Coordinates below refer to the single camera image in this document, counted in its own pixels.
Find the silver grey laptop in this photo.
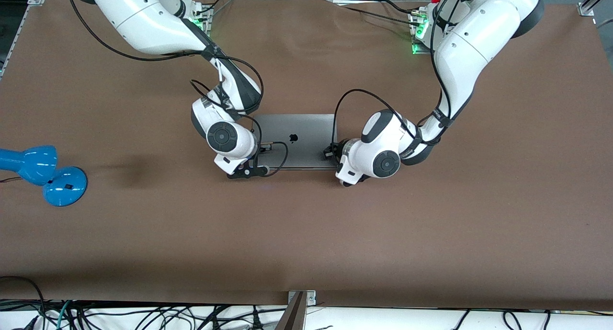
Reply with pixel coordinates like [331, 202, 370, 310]
[252, 114, 339, 171]

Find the blue desk lamp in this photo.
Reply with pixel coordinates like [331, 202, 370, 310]
[0, 145, 88, 207]

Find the metal clamp bracket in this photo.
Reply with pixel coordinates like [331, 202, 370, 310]
[287, 290, 317, 306]

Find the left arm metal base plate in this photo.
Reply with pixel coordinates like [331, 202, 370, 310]
[409, 9, 434, 56]

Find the long black base cable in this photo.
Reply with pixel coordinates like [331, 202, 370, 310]
[342, 6, 416, 25]

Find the grey camera mount beam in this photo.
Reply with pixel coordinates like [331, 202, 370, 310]
[275, 292, 308, 330]

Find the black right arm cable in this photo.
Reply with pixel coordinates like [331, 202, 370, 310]
[66, 0, 289, 178]

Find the teal cable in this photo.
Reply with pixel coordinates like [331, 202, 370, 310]
[56, 300, 73, 330]

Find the black looped floor cable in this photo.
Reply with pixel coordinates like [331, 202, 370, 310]
[0, 275, 46, 330]

